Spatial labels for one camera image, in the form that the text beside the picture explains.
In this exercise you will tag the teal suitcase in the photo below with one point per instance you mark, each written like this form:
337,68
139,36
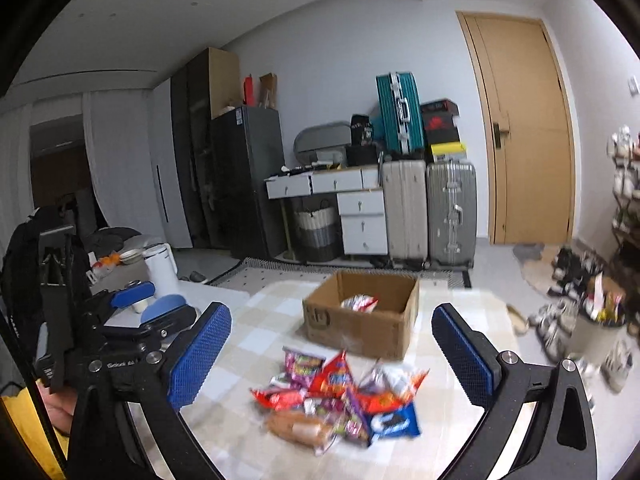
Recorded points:
400,110

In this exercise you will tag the patterned floor mat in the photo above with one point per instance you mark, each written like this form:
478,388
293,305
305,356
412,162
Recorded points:
300,272

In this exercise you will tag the beige slipper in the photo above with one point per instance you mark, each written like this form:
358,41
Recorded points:
517,319

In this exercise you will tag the white bowl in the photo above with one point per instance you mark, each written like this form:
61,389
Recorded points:
132,256

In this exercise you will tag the black backpack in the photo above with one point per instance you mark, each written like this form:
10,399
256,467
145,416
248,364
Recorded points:
20,280

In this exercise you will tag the white kettle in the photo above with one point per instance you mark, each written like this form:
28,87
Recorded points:
161,270

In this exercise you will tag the tall wardrobe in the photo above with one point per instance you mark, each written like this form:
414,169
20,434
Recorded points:
185,150

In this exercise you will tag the oranges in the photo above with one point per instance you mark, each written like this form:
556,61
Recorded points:
109,260

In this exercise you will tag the person's left hand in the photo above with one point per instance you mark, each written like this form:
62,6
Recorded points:
59,407

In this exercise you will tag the dark grey fridge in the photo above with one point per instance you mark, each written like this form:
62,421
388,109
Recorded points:
245,185

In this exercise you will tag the full trash bin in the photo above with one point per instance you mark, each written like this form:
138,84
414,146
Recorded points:
595,335

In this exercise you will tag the white red snack packet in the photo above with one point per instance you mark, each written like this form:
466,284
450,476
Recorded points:
359,303

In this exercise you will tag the black bag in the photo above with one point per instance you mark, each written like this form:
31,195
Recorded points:
362,140

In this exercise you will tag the white desk with drawers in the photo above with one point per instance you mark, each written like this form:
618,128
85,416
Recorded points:
362,220

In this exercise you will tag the pile of mixed snack packets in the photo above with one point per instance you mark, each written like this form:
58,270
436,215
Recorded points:
340,395

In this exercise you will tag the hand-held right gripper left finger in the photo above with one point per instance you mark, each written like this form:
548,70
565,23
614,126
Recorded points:
200,355

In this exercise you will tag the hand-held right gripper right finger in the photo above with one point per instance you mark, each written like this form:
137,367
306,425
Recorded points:
462,355

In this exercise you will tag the round door mat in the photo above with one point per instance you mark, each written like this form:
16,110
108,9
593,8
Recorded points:
537,270

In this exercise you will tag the person's left forearm yellow sleeve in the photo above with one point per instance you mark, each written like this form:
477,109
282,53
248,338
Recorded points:
27,430

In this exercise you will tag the white sneaker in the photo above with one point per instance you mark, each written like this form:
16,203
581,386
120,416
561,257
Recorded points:
617,366

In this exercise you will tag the beige checkered tablecloth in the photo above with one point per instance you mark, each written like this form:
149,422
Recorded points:
280,310

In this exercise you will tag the grey slippers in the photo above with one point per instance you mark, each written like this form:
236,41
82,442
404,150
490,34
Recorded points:
194,276

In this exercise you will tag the black red shoe box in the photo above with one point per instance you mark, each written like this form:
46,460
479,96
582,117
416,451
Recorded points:
440,120

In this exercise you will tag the yellow black box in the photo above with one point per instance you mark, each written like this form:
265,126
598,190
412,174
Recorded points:
447,151

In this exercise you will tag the shoe rack with shoes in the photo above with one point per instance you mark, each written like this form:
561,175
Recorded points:
627,185

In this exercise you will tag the silver suitcase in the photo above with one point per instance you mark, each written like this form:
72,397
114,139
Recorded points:
450,210

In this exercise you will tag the wooden door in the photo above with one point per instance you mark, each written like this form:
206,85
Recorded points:
525,135

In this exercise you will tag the white light switch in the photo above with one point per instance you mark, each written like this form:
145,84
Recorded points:
634,85

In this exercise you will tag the white curtain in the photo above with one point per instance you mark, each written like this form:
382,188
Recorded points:
115,160

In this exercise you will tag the brown paper bag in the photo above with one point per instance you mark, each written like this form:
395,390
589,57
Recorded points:
268,91

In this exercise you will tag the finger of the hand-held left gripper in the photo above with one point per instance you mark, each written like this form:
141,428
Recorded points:
162,306
132,294

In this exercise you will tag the brown cardboard box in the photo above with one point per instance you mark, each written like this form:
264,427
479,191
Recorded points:
360,327

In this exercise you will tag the grey white laundry basket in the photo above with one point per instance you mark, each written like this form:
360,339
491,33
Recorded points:
316,235

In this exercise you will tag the beige suitcase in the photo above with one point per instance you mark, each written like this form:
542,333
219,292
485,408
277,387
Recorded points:
405,210

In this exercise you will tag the grey oval case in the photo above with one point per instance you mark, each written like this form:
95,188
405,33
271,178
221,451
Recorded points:
320,142

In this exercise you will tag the pile of shoes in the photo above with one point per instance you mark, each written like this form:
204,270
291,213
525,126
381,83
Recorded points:
575,272

